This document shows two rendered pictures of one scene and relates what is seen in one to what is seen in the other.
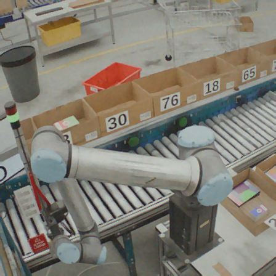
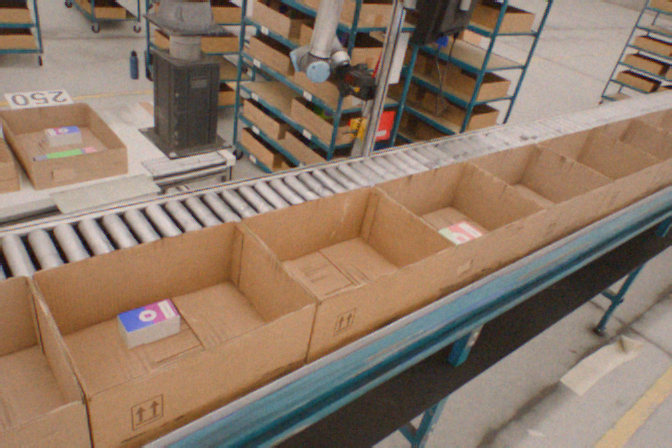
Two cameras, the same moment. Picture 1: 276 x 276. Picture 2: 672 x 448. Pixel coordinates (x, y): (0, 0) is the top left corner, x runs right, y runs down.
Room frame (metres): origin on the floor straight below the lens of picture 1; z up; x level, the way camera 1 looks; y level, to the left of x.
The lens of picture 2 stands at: (3.10, -0.24, 1.68)
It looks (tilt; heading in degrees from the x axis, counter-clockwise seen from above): 33 degrees down; 160
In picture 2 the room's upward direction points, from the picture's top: 12 degrees clockwise
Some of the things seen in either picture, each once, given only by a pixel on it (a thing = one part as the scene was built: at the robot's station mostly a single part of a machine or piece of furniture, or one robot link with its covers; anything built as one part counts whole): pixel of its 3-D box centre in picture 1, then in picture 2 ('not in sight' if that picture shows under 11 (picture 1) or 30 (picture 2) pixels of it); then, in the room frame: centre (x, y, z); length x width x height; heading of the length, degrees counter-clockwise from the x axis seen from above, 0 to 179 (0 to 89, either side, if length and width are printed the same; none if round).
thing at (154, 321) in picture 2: not in sight; (149, 323); (2.35, -0.30, 0.91); 0.10 x 0.06 x 0.05; 114
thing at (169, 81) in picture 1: (166, 90); (178, 323); (2.40, -0.25, 0.96); 0.39 x 0.29 x 0.17; 115
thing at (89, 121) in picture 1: (64, 127); (453, 223); (2.07, 0.47, 0.96); 0.39 x 0.29 x 0.17; 115
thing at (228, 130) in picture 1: (233, 134); not in sight; (2.11, -0.70, 0.72); 0.52 x 0.05 x 0.05; 25
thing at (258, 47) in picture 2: not in sight; (289, 54); (0.08, 0.35, 0.79); 0.40 x 0.30 x 0.10; 27
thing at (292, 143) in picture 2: not in sight; (325, 149); (0.50, 0.55, 0.39); 0.40 x 0.30 x 0.10; 25
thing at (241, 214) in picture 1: (252, 199); (63, 142); (1.38, -0.63, 0.80); 0.38 x 0.28 x 0.10; 27
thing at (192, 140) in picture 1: (197, 150); not in sight; (1.19, -0.24, 1.38); 0.17 x 0.15 x 0.18; 8
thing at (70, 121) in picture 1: (66, 127); (457, 249); (2.13, 0.47, 0.92); 0.16 x 0.11 x 0.07; 117
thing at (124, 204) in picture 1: (112, 188); (313, 217); (1.70, 0.18, 0.72); 0.52 x 0.05 x 0.05; 25
